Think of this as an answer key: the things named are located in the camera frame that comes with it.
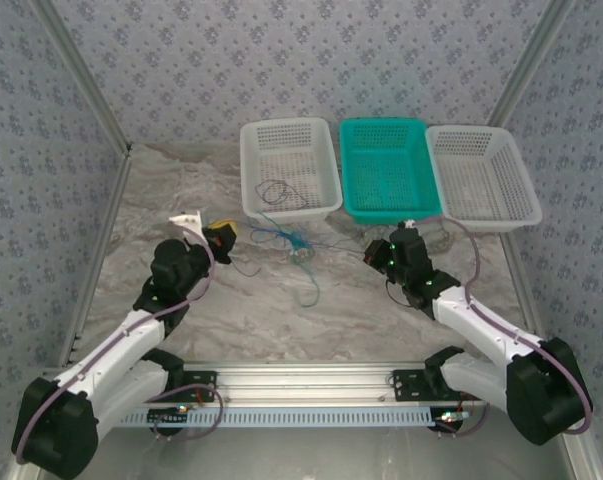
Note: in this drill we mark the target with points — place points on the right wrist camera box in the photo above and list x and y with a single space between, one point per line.
409 223

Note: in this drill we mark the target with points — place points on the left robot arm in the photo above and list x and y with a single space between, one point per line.
106 350

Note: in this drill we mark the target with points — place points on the teal plastic basket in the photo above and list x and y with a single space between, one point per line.
381 215

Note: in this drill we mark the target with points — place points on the white connector block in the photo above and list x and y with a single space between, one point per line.
188 220

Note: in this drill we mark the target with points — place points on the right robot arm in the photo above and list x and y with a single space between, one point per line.
481 325

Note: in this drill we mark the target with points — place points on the aluminium frame post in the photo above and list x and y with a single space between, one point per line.
86 75
531 60

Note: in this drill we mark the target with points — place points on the white plastic basket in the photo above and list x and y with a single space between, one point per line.
291 215
481 170

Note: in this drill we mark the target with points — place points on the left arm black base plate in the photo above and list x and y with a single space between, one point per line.
208 377

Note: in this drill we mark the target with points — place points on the grey sheet metal panel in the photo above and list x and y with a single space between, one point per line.
306 455

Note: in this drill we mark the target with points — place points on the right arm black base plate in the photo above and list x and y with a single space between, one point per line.
406 385

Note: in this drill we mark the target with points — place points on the aluminium frame cross rail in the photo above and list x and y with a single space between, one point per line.
306 382

